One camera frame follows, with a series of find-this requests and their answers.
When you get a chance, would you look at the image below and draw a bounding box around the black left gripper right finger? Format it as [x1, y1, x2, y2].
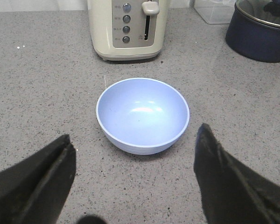
[194, 123, 280, 224]

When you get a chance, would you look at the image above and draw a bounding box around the clear plastic container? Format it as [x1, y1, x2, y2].
[194, 0, 236, 24]

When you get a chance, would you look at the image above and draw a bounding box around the dark blue saucepan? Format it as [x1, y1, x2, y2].
[225, 8, 280, 63]

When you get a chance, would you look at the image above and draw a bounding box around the cream toaster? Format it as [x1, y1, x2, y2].
[87, 0, 170, 61]

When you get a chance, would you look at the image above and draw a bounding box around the glass pot lid blue knob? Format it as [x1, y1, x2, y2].
[235, 0, 280, 28]

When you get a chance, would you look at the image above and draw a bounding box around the blue bowl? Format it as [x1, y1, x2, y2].
[96, 78, 190, 155]

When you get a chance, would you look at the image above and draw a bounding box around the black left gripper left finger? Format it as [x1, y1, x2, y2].
[0, 134, 76, 224]

